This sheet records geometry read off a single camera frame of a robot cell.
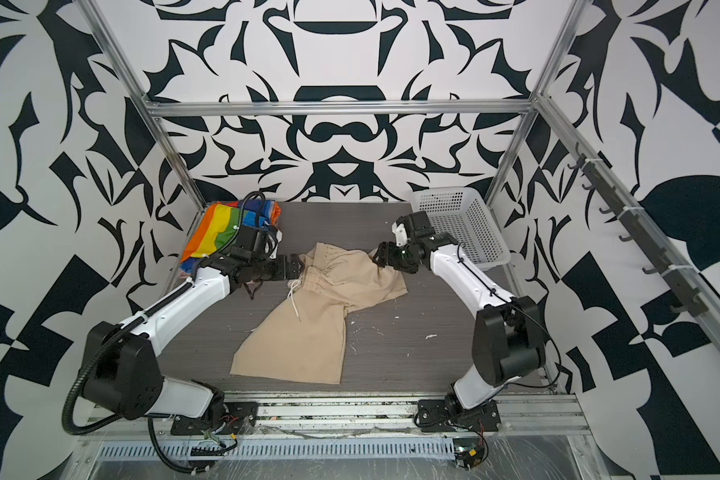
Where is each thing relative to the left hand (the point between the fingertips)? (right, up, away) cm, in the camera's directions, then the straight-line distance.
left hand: (291, 261), depth 86 cm
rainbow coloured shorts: (-29, +12, +19) cm, 37 cm away
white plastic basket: (+59, +16, +29) cm, 68 cm away
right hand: (+26, +1, +1) cm, 26 cm away
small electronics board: (+45, -44, -14) cm, 64 cm away
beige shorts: (+2, -22, +2) cm, 22 cm away
